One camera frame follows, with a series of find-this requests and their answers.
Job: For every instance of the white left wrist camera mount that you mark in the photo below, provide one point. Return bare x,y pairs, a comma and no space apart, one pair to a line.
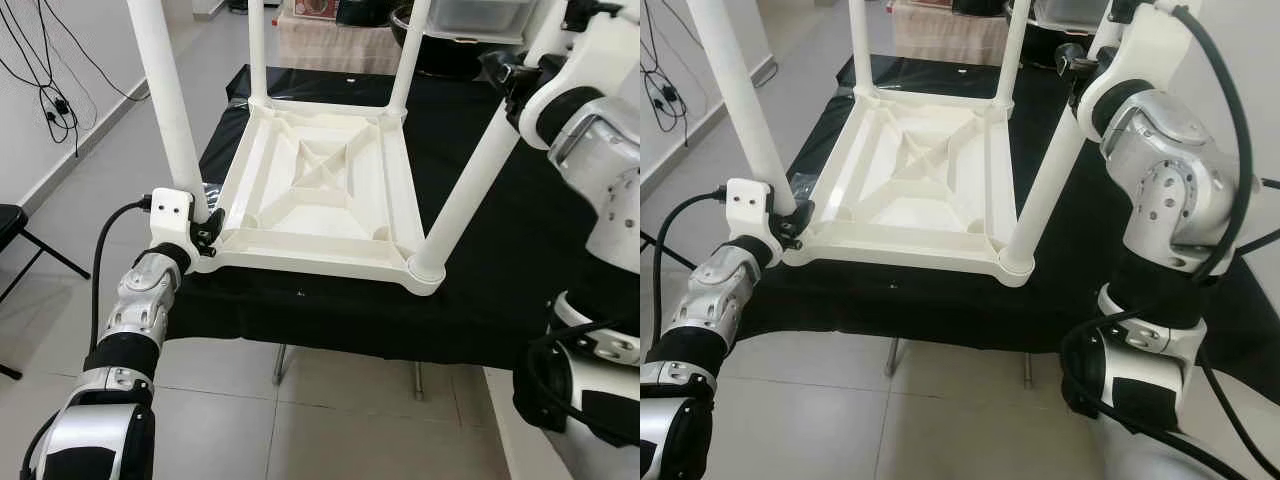
170,215
750,205

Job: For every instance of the black power adapter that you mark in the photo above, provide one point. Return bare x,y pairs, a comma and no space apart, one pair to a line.
62,105
665,97

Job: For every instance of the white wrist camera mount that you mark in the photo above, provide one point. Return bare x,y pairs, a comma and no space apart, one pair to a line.
1150,50
750,205
600,50
170,215

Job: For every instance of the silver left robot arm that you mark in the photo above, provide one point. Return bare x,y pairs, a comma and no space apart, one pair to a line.
140,300
700,300

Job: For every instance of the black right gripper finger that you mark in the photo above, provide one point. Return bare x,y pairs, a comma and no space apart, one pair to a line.
495,68
1070,58

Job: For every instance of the dark green bag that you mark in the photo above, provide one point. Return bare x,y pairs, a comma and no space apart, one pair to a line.
365,10

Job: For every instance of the white plastic table top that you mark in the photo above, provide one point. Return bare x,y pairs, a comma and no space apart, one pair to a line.
320,180
910,175

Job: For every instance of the grey metal table leg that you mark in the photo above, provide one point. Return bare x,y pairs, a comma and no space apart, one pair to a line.
893,355
418,380
1027,368
281,365

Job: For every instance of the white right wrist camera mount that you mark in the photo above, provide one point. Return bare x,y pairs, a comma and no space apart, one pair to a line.
1150,50
600,50

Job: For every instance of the orange lid storage box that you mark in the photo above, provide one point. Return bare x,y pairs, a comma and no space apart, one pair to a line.
318,8

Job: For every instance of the green lid clear box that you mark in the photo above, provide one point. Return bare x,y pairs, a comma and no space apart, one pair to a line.
1070,12
480,18

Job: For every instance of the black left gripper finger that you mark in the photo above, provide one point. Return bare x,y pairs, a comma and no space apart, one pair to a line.
800,212
216,218

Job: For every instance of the white plastic table leg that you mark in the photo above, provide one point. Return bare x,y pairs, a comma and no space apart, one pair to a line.
1050,190
470,180
258,50
165,100
740,100
1013,50
861,45
410,50

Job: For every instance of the clear tape cross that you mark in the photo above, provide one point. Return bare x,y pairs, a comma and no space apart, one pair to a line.
806,190

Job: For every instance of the black tablecloth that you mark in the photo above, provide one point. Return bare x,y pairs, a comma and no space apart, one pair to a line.
500,290
1060,300

